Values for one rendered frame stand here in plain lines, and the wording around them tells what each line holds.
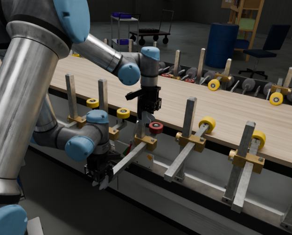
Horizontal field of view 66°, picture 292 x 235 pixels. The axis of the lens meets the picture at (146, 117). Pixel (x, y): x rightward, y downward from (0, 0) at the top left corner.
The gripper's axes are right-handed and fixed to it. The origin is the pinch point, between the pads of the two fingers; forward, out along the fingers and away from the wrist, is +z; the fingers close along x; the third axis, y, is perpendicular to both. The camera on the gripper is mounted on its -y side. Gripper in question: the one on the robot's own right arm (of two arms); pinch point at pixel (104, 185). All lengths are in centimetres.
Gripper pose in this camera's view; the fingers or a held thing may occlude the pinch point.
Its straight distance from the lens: 101.6
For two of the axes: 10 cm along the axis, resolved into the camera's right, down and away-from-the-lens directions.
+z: -0.5, 8.8, 4.7
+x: 8.6, 2.8, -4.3
